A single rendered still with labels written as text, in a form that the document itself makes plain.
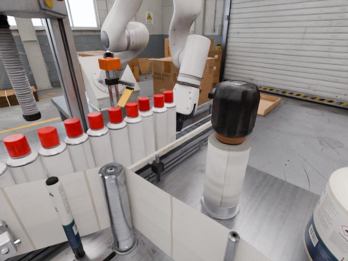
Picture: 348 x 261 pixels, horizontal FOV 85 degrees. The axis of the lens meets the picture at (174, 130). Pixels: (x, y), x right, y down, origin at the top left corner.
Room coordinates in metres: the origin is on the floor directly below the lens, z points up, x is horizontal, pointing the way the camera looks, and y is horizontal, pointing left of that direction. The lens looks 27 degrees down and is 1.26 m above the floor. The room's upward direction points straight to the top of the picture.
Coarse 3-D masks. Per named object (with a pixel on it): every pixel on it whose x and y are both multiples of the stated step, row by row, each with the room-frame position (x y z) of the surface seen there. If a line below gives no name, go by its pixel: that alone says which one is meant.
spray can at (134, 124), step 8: (128, 104) 0.49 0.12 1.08; (136, 104) 0.49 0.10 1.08; (128, 112) 0.48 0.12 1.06; (136, 112) 0.48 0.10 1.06; (128, 120) 0.47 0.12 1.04; (136, 120) 0.47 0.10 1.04; (128, 128) 0.47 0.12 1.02; (136, 128) 0.47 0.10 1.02; (128, 136) 0.47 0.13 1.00; (136, 136) 0.47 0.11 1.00; (136, 144) 0.47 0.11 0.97; (136, 152) 0.47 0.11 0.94; (144, 152) 0.49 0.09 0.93; (136, 160) 0.47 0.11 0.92
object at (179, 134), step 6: (204, 120) 0.84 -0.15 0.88; (210, 120) 0.84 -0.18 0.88; (192, 126) 0.77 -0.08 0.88; (198, 126) 0.77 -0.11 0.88; (210, 126) 0.77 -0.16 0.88; (180, 132) 0.71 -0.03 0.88; (186, 132) 0.71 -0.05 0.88; (204, 132) 0.71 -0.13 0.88; (192, 138) 0.66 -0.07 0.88; (180, 144) 0.61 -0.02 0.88; (174, 150) 0.57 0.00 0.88; (162, 156) 0.54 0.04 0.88; (144, 168) 0.47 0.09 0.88; (138, 174) 0.45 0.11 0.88
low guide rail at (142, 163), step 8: (200, 128) 0.68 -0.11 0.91; (184, 136) 0.61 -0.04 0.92; (192, 136) 0.64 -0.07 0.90; (168, 144) 0.56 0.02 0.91; (176, 144) 0.57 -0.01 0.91; (160, 152) 0.51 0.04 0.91; (144, 160) 0.47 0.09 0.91; (152, 160) 0.49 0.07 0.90; (128, 168) 0.43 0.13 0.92; (136, 168) 0.44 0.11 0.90
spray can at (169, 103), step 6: (168, 90) 0.62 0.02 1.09; (168, 96) 0.59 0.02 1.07; (168, 102) 0.59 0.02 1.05; (168, 108) 0.59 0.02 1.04; (174, 108) 0.59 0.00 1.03; (168, 114) 0.59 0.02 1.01; (174, 114) 0.59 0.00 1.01; (168, 120) 0.59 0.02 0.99; (174, 120) 0.59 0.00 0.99; (168, 126) 0.59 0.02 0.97; (174, 126) 0.59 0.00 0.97; (168, 132) 0.59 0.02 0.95; (174, 132) 0.59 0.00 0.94; (168, 138) 0.59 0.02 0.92; (174, 138) 0.59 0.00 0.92
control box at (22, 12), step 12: (0, 0) 0.36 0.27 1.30; (12, 0) 0.36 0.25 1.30; (24, 0) 0.36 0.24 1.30; (36, 0) 0.37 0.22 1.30; (48, 0) 0.40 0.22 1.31; (0, 12) 0.36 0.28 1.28; (12, 12) 0.36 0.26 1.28; (24, 12) 0.37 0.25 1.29; (36, 12) 0.37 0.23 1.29; (48, 12) 0.41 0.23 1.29; (60, 12) 0.46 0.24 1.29
